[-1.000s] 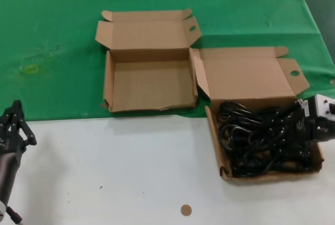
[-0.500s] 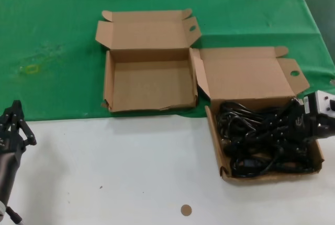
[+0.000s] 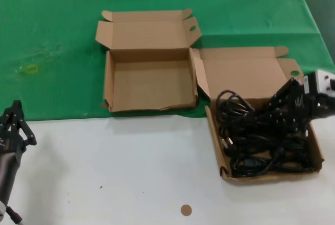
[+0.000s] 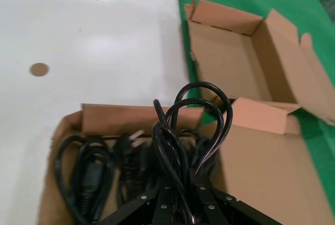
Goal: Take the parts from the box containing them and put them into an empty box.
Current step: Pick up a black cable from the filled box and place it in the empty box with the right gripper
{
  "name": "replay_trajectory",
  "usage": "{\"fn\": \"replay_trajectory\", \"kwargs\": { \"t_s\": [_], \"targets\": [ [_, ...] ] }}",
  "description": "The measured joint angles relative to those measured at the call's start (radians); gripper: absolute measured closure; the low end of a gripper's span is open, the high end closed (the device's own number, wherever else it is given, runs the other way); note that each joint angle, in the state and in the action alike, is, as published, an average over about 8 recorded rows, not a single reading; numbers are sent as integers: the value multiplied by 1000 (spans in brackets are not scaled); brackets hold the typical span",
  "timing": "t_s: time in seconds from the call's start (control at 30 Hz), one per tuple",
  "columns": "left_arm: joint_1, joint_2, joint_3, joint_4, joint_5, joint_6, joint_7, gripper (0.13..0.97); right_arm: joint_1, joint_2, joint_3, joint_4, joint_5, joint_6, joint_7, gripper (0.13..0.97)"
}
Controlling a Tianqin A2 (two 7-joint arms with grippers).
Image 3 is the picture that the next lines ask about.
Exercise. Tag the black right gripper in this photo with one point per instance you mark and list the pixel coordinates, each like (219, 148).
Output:
(311, 104)

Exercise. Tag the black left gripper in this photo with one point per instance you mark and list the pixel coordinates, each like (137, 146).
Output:
(8, 162)

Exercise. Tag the cardboard box with intact rim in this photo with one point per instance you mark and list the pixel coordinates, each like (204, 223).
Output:
(243, 76)

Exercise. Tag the cardboard box with torn rim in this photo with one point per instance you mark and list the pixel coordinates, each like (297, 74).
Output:
(151, 83)

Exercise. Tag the green table cloth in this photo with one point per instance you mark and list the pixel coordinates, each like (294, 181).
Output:
(52, 26)

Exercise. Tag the brown cardboard disc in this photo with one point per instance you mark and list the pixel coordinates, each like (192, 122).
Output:
(186, 210)

